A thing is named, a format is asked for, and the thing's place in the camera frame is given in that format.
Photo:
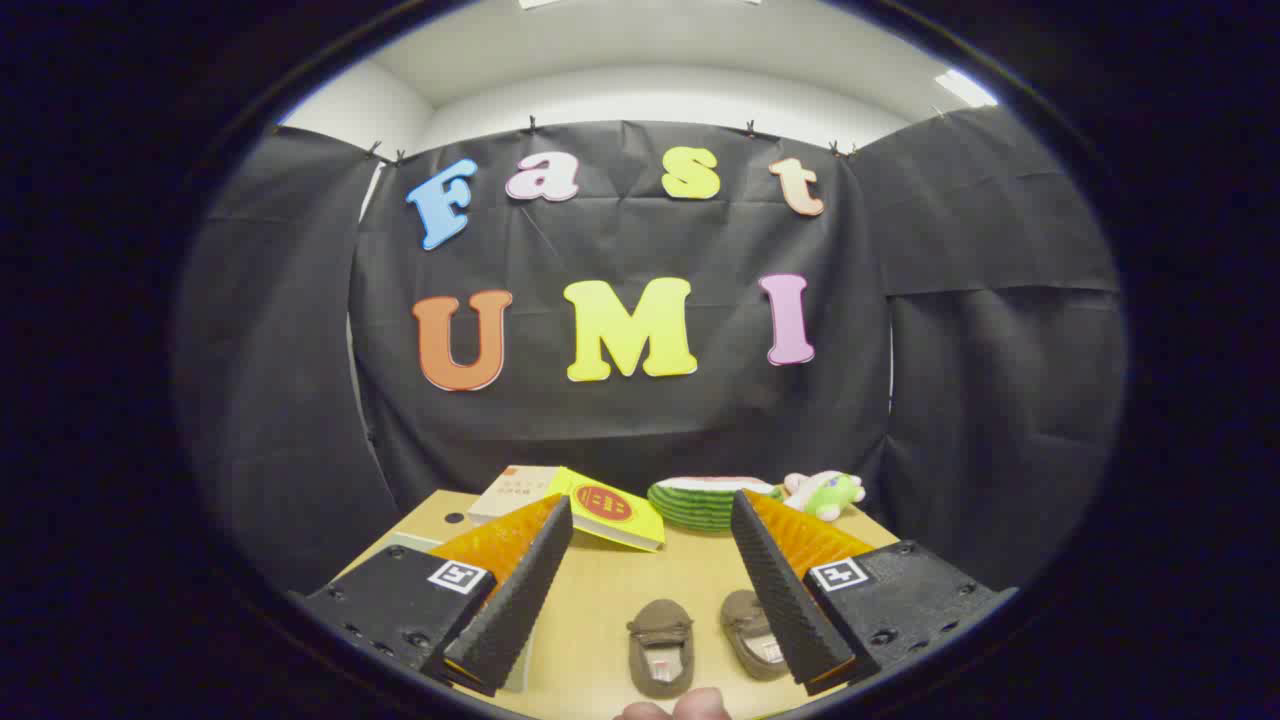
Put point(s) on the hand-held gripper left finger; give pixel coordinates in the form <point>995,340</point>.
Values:
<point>510,610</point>

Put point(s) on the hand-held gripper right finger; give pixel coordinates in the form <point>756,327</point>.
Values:
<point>790,610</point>

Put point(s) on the brown moccasin shoe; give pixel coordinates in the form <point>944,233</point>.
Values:
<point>660,625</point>
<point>745,615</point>

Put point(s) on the white fabric storage box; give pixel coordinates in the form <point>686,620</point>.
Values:
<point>519,668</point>

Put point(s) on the beige paperback book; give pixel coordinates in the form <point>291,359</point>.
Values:
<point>510,490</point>

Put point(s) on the green and pink plush toy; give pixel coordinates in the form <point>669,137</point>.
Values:
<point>835,492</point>

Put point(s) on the watermelon slice plush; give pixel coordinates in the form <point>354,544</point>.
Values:
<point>695,505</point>

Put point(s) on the yellow book with red circle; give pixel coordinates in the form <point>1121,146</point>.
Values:
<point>640,525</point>

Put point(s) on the ceiling light panel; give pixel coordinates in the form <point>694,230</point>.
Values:
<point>965,88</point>

